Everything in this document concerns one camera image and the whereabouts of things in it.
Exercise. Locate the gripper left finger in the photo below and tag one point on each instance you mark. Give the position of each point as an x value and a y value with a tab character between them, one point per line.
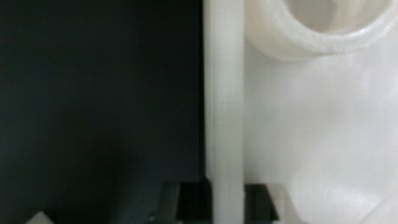
183	205

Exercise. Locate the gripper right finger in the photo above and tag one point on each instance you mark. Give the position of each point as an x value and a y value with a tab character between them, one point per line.
259	207

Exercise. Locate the white square table top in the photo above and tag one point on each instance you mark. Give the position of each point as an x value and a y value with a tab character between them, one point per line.
300	84

